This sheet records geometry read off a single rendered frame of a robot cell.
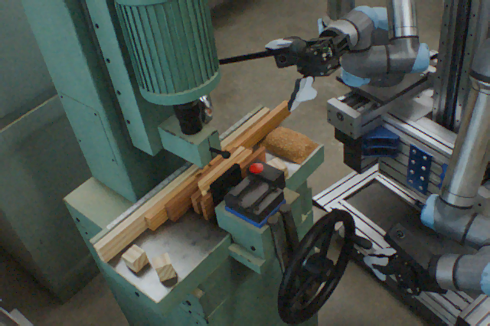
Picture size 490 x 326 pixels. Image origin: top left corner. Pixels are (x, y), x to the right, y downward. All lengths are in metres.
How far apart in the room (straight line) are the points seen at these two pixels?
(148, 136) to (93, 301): 1.24
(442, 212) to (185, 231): 0.57
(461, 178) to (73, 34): 0.86
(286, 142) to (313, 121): 1.63
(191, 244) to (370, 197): 1.17
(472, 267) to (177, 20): 0.73
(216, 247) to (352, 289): 1.09
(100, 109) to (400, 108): 1.01
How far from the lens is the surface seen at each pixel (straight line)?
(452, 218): 1.12
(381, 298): 2.10
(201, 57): 0.99
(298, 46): 0.99
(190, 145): 1.13
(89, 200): 1.49
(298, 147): 1.29
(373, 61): 1.28
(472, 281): 1.05
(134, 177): 1.35
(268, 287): 1.41
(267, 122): 1.36
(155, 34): 0.95
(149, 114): 1.17
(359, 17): 1.24
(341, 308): 2.06
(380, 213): 2.10
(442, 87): 1.68
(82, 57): 1.14
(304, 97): 1.10
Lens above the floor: 1.74
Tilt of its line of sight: 41 degrees down
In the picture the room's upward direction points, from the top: 10 degrees counter-clockwise
